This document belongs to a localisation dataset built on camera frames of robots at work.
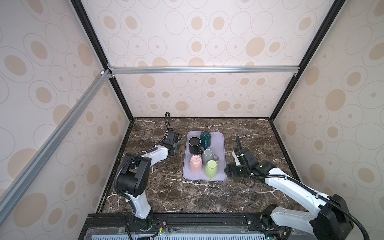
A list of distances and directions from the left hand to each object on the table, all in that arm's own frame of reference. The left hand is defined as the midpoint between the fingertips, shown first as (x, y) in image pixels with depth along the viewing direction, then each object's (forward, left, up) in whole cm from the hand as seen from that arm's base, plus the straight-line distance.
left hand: (173, 140), depth 97 cm
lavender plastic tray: (+2, -30, -8) cm, 32 cm away
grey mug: (-12, -22, +2) cm, 25 cm away
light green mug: (-20, -23, +2) cm, 31 cm away
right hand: (-20, -34, +1) cm, 40 cm away
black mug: (-5, -14, 0) cm, 15 cm away
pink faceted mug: (-18, -15, +3) cm, 23 cm away
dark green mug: (+2, -21, +1) cm, 21 cm away
